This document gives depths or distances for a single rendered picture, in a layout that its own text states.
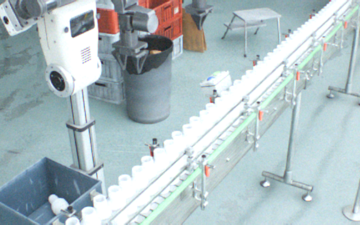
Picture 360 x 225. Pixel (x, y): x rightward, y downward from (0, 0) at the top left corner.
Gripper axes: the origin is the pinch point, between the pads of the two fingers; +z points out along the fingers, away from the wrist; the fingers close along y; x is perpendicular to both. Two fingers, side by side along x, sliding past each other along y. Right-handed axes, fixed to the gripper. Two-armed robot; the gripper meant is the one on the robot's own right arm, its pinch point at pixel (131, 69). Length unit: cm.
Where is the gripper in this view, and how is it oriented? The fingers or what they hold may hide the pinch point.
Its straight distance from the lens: 161.1
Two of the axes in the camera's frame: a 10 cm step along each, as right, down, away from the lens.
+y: 8.5, 2.4, -4.7
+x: 5.3, -4.3, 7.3
